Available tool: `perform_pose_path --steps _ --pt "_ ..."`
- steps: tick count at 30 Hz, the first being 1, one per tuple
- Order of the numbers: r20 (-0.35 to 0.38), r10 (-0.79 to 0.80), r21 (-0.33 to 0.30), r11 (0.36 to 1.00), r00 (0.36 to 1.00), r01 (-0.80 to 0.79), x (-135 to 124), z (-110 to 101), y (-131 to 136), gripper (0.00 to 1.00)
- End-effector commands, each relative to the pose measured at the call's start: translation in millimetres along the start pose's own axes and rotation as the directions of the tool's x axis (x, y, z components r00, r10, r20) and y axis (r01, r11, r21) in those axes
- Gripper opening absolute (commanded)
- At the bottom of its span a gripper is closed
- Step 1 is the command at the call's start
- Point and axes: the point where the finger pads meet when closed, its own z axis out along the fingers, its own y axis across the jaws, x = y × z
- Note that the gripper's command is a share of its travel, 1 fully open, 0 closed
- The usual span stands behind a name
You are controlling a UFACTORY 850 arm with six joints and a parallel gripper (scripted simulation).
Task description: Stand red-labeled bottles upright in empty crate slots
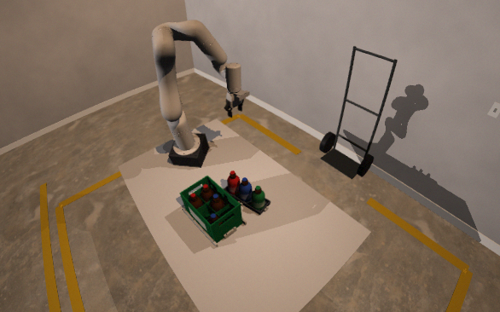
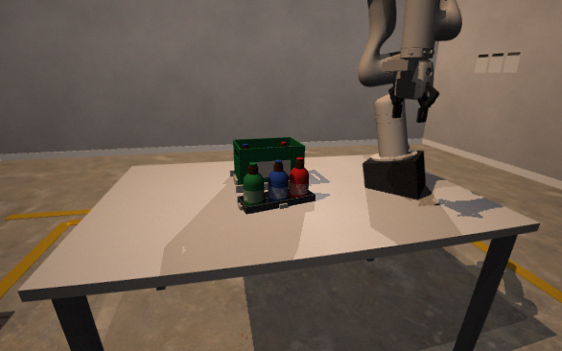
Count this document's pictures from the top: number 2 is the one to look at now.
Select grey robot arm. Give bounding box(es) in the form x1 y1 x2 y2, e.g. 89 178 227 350
358 0 462 162

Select green bottle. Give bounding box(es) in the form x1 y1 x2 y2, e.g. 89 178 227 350
243 162 264 207

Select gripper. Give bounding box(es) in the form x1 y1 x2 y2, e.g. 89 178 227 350
388 59 439 123

